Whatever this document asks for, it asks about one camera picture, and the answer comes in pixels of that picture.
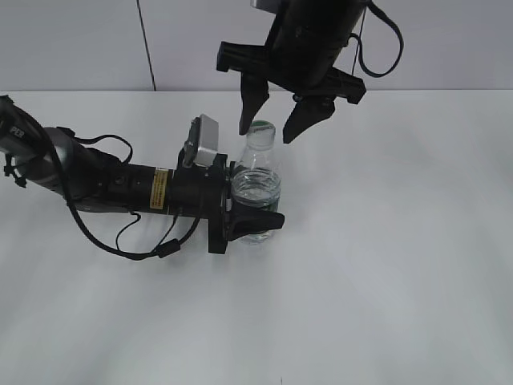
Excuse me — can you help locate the clear green-label water bottle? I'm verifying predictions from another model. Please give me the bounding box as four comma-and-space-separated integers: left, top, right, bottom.
229, 136, 282, 245

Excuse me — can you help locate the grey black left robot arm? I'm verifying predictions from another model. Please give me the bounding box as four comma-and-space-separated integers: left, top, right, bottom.
1, 95, 285, 261

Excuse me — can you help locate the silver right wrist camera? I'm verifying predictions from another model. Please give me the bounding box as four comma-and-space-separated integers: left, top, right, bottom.
250, 0, 282, 14

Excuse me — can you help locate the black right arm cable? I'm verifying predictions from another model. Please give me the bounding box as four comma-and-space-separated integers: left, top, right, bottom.
346, 0, 406, 79

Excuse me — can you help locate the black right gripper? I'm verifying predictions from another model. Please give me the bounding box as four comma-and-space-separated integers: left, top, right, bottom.
216, 1, 366, 144

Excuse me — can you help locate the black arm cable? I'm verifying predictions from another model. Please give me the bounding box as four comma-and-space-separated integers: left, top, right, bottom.
346, 0, 406, 79
0, 95, 201, 261

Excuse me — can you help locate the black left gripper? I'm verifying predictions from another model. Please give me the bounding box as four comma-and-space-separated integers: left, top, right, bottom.
168, 154, 285, 254

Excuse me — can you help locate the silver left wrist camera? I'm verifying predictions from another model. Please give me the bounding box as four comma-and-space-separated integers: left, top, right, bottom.
182, 114, 219, 168

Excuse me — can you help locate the white green bottle cap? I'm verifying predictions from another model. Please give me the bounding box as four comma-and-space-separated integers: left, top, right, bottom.
246, 120, 276, 150

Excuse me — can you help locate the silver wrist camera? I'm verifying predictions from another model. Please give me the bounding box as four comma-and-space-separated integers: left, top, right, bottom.
250, 0, 282, 14
182, 114, 219, 168

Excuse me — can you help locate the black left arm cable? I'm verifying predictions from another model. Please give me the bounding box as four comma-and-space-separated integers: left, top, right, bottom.
0, 95, 201, 261

